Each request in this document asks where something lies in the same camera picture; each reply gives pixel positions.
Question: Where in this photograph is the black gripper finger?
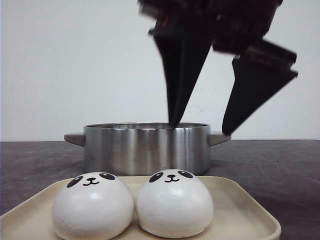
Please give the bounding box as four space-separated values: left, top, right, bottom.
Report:
222 58 298 135

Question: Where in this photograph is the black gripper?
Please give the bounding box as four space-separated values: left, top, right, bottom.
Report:
138 0 297 126

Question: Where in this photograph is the panda bun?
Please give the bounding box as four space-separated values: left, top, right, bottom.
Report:
51 172 134 240
135 169 214 239

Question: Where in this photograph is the stainless steel steamer pot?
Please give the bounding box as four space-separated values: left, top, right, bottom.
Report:
64 122 231 176

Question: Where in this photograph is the cream square plastic tray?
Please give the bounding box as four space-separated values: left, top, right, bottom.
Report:
0 176 281 240

